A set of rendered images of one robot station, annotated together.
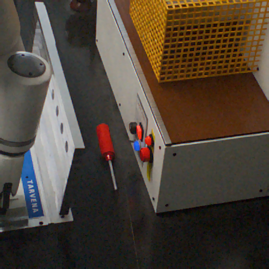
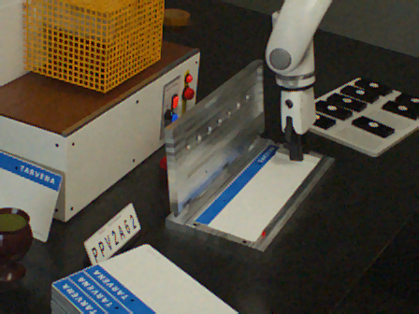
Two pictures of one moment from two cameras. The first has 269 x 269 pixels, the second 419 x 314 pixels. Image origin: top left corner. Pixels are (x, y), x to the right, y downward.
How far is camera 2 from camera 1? 252 cm
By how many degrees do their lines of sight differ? 99
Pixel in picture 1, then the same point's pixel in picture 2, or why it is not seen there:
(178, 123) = (177, 51)
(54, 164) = (250, 124)
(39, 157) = (237, 168)
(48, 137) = (237, 136)
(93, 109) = (148, 184)
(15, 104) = not seen: hidden behind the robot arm
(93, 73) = (106, 206)
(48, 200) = (258, 148)
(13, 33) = not seen: outside the picture
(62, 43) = not seen: hidden behind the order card
